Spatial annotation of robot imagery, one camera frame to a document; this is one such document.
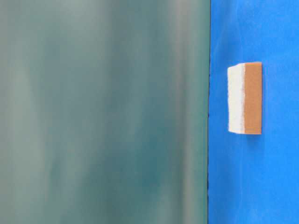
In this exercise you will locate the blue table cloth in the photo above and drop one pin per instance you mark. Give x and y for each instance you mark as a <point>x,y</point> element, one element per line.
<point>254,179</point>

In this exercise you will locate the brown and white sponge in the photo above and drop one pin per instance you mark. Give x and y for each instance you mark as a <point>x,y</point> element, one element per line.
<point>245,92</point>

